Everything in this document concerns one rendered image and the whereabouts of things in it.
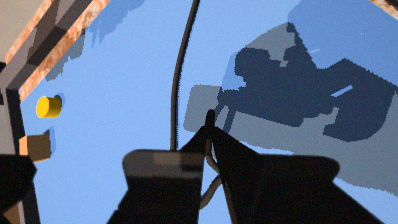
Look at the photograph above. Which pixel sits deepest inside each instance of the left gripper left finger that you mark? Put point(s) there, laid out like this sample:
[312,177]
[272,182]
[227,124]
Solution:
[170,166]

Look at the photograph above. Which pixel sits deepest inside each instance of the orange disc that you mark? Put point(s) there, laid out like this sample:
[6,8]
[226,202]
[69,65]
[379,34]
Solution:
[49,107]

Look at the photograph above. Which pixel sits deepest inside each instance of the brown wooden block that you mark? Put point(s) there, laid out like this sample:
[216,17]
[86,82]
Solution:
[36,146]

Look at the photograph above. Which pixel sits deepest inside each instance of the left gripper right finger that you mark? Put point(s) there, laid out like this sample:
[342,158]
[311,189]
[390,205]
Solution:
[244,172]

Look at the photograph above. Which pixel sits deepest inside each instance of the dark brown rope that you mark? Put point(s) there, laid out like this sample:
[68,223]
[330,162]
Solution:
[210,117]

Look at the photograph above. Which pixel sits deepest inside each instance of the blue mat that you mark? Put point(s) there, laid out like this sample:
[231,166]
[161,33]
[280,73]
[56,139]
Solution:
[299,77]

